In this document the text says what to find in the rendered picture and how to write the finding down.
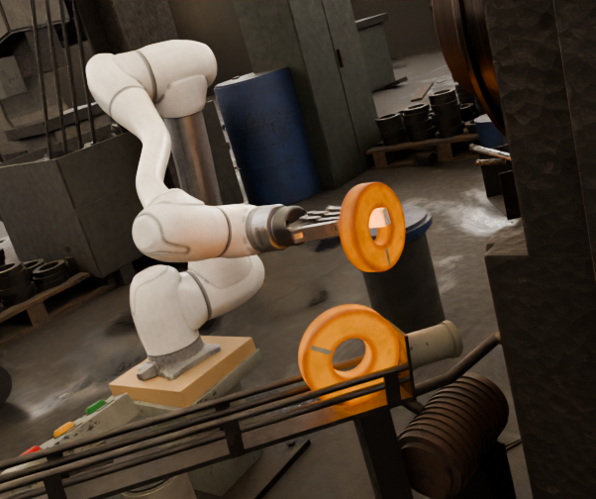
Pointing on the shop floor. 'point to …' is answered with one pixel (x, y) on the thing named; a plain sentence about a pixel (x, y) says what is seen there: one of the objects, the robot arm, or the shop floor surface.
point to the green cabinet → (319, 77)
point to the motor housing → (459, 443)
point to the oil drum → (268, 138)
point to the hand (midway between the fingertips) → (369, 218)
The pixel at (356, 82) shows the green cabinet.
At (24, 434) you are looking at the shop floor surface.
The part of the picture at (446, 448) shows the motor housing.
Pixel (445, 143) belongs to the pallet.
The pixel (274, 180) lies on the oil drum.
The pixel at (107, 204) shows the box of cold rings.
